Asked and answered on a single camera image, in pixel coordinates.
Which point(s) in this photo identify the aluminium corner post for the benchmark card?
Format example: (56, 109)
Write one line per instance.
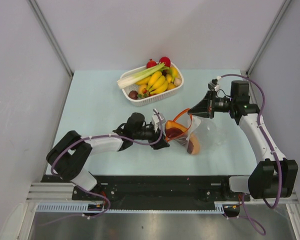
(269, 35)
(42, 21)

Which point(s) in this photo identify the dark purple passion fruit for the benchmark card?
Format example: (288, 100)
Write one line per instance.
(133, 95)

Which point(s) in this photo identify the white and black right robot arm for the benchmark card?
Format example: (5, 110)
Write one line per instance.
(275, 175)

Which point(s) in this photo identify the red apple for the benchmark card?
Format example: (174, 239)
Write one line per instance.
(166, 61)

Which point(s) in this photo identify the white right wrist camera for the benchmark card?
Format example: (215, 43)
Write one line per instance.
(214, 85)

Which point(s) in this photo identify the aluminium frame rail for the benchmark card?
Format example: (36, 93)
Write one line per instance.
(57, 192)

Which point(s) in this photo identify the clear zip bag red zipper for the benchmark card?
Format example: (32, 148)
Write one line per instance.
(210, 136)

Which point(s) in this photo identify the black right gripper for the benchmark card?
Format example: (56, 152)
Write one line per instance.
(206, 107)

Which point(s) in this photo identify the right aluminium corner post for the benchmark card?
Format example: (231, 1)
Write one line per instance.
(269, 35)

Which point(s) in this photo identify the yellow banana bunch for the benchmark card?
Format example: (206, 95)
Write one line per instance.
(160, 81)

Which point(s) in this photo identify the white garlic bulb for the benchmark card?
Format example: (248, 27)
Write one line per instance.
(177, 82)

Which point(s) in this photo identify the white perforated plastic basket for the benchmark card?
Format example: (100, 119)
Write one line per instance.
(150, 99)

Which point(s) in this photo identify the red pomegranate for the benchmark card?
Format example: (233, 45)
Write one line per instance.
(151, 63)

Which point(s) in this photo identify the left aluminium corner post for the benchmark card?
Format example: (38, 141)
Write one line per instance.
(42, 21)

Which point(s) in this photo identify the green white celery stalk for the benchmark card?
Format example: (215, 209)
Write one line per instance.
(135, 77)

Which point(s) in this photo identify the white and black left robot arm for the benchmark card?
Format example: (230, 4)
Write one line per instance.
(68, 157)

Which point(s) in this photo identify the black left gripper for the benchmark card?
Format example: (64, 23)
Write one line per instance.
(161, 143)

